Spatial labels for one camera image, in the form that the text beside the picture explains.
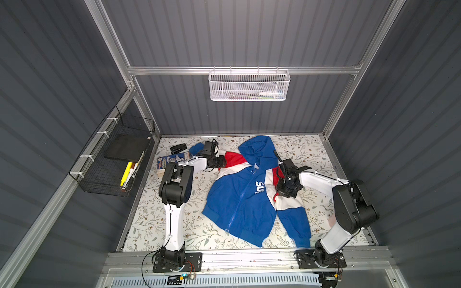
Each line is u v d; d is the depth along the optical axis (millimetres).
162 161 1049
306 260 738
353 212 469
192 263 727
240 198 915
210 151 852
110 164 722
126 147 767
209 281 771
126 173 707
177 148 1112
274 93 893
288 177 706
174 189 578
